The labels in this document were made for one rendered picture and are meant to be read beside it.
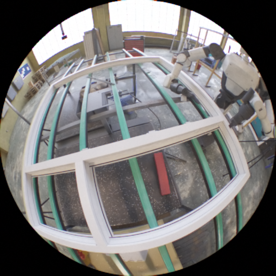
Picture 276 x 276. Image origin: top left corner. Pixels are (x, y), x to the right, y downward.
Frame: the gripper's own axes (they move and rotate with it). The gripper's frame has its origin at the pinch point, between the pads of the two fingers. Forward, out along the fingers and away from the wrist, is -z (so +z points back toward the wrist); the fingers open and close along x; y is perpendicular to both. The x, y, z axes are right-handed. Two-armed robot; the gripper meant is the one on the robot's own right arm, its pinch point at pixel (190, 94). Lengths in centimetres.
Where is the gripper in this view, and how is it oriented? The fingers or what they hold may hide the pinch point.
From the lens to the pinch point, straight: 71.1
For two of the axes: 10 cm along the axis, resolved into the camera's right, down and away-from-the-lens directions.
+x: -8.8, 0.5, -4.8
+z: -3.9, -6.4, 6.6
